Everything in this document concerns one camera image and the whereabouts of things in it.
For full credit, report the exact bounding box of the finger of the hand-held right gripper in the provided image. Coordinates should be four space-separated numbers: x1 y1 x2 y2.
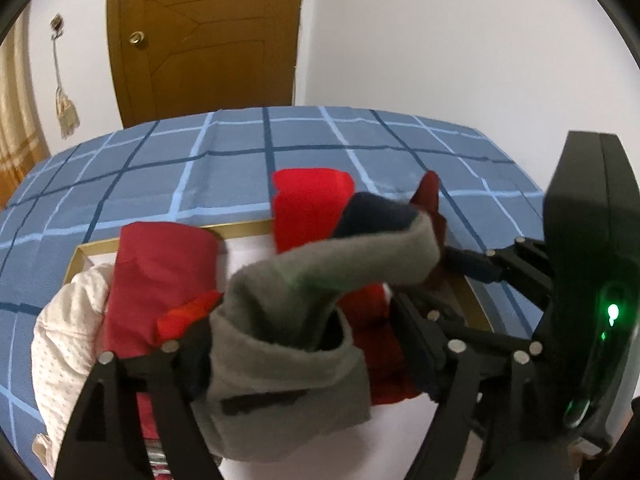
442 236 553 306
395 294 547 357

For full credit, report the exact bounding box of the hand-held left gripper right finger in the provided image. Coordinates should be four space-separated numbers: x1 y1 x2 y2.
392 300 543 480

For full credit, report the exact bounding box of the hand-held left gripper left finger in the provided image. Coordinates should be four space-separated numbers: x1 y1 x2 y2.
54 320 226 480

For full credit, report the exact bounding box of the maroon underwear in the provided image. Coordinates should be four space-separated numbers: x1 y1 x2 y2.
410 170 448 291

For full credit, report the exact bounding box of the cream knotted underwear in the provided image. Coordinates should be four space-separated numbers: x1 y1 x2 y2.
31 262 118 476

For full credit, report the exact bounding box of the dark red underwear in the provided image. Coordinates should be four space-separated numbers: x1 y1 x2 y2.
102 222 223 441

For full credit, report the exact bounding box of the grey red navy sock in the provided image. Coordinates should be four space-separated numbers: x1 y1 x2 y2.
207 192 441 463

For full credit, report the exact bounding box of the shallow wooden tray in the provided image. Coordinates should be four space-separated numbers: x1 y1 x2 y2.
65 219 493 480

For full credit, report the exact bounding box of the red ribbed underwear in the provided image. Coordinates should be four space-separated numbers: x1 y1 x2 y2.
337 282 426 406

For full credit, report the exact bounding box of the bright red underwear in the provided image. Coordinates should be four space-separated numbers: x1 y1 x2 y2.
272 169 357 256

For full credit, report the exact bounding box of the blue plaid cloth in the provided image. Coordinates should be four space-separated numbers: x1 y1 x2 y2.
0 105 546 480

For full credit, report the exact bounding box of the curtain tassel tieback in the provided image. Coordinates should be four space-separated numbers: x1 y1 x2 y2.
50 35 81 140

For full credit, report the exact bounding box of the beige curtain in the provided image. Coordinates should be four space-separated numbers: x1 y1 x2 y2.
0 15 51 211

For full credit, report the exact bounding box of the brown wooden door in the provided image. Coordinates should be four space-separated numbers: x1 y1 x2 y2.
106 0 307 128

